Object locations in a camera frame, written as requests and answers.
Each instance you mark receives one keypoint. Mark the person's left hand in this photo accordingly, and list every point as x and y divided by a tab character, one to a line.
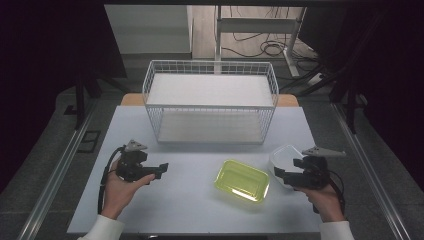
120	193

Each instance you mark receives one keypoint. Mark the white plastic container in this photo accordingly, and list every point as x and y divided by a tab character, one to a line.
283	158

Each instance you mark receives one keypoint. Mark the yellow-green plastic container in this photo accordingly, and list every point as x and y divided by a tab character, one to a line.
242	180

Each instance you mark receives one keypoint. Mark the wooden table board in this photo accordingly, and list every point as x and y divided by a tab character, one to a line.
131	100

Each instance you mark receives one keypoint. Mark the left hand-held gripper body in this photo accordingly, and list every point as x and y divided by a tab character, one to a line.
130	168

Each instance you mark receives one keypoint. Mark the white desk frame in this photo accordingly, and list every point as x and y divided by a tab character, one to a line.
256	25

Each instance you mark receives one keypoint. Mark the person's right hand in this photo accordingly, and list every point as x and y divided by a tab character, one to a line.
325	201

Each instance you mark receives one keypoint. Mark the black stand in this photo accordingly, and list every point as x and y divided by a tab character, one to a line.
350	103
80	100

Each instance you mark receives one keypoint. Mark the white power strip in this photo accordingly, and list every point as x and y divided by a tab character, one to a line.
315	79

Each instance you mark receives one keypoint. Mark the white cabinet panel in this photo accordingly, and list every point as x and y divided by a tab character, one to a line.
150	30

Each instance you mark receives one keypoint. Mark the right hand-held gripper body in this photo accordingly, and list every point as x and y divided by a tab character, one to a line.
313	173

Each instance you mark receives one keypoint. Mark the metal floor rail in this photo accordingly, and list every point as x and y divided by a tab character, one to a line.
56	170
366	166

